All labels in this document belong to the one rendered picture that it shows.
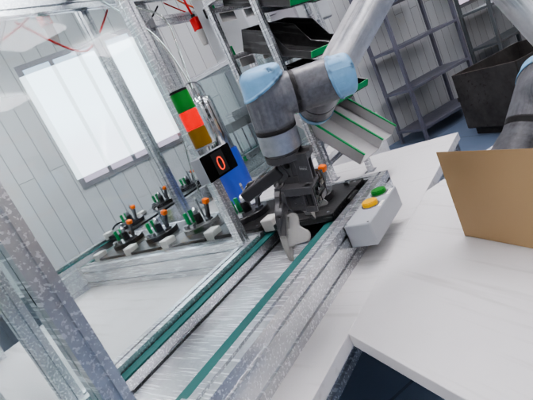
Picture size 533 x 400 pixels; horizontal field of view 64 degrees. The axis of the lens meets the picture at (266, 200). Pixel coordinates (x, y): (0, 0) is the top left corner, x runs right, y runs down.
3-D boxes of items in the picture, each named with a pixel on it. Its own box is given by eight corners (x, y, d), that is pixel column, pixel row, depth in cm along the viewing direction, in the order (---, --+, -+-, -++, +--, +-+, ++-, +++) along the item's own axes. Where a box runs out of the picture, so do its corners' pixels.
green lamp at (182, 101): (199, 105, 111) (190, 86, 109) (186, 109, 107) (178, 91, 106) (187, 110, 114) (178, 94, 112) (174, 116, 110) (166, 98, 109)
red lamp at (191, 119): (208, 122, 112) (199, 105, 111) (196, 128, 108) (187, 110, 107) (195, 128, 115) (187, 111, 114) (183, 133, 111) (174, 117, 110)
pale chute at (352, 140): (379, 149, 143) (384, 138, 140) (360, 165, 135) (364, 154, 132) (313, 109, 154) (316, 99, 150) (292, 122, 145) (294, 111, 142)
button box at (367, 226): (403, 205, 114) (395, 184, 112) (378, 244, 98) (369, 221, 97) (378, 209, 118) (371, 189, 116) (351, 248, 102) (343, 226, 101)
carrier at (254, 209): (297, 198, 144) (282, 166, 141) (261, 233, 126) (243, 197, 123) (246, 210, 159) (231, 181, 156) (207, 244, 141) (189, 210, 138)
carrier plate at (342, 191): (365, 183, 128) (362, 177, 127) (334, 221, 110) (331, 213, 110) (301, 198, 143) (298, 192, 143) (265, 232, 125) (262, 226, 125)
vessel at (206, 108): (239, 143, 218) (207, 73, 209) (224, 152, 207) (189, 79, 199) (220, 150, 227) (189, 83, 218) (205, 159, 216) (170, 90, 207)
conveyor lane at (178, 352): (375, 209, 130) (363, 180, 128) (208, 446, 68) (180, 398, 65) (301, 223, 148) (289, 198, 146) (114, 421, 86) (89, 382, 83)
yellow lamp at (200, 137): (216, 140, 113) (208, 122, 112) (205, 146, 109) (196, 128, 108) (203, 144, 116) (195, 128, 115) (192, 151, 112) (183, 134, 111)
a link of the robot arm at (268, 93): (286, 62, 68) (235, 79, 68) (304, 126, 72) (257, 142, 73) (279, 57, 75) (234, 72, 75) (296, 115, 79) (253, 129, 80)
